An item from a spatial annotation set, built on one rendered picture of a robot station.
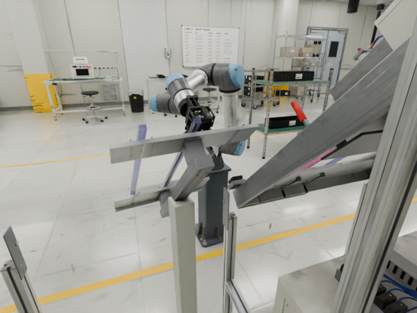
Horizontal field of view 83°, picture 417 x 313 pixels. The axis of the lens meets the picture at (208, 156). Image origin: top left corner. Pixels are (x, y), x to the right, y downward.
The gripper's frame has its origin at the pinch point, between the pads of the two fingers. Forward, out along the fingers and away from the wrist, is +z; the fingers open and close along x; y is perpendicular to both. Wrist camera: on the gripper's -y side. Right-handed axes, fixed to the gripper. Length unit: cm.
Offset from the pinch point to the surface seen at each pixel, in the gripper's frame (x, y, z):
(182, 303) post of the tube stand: -14, -40, 29
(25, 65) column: -140, -305, -565
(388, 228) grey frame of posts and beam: 3.8, 26.6, 37.1
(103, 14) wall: 46, -217, -647
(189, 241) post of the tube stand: -10.1, -18.1, 16.7
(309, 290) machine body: 14.8, -12.6, 41.4
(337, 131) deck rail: 8.8, 28.3, 20.5
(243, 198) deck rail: 13.2, -16.6, 9.1
